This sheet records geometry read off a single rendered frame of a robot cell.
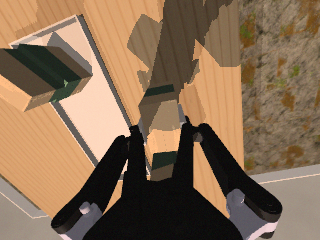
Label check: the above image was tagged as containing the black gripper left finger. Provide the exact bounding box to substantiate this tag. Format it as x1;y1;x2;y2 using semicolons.
51;117;147;240

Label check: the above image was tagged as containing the white shallow tray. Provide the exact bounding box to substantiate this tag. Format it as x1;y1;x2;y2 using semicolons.
9;14;131;168

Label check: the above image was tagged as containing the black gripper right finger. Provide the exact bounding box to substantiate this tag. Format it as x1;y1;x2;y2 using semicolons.
164;104;282;240

